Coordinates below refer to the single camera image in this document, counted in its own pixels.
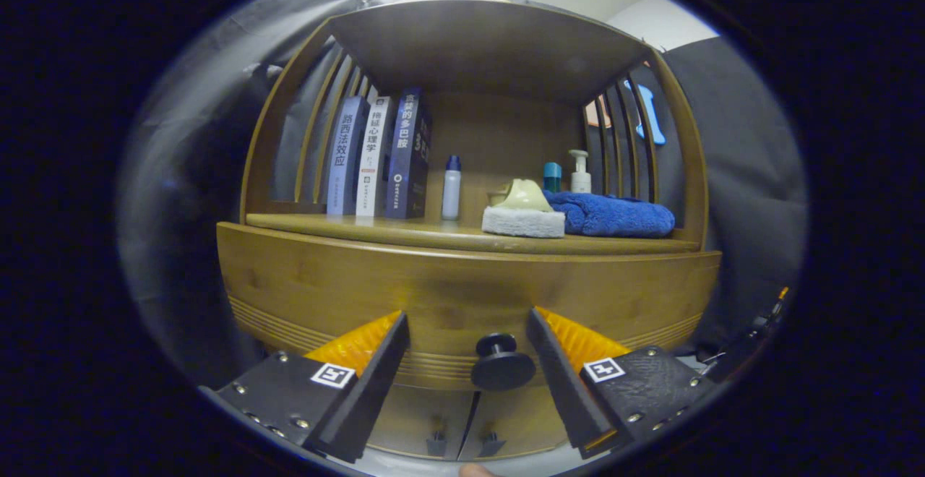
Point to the teal bottle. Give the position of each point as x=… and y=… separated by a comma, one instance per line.
x=552, y=175

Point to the white bottle blue cap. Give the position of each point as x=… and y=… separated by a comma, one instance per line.
x=451, y=191

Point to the wooden drawer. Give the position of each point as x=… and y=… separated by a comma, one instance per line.
x=405, y=289

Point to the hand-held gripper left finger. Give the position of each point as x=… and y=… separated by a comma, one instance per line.
x=368, y=397

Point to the white pump bottle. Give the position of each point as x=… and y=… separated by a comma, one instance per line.
x=579, y=177

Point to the blue folded towel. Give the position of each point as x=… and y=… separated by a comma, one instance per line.
x=614, y=217

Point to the wooden cabinet door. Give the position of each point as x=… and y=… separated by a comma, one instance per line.
x=419, y=419
x=527, y=419

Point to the black floor equipment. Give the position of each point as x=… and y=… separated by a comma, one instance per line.
x=751, y=332

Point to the dark blue book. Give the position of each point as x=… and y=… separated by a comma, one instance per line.
x=406, y=152

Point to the beige lidded teacup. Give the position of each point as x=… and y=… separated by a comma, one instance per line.
x=496, y=195

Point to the wooden countertop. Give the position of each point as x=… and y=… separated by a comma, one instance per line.
x=433, y=231

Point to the white book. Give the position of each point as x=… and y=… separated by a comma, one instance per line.
x=372, y=155

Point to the wooden cabinet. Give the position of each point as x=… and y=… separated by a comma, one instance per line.
x=491, y=43

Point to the black drawer knob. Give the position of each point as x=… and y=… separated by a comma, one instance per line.
x=501, y=367

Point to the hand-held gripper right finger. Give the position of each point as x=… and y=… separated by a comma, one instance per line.
x=560, y=383

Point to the light blue book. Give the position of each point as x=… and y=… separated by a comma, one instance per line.
x=345, y=155

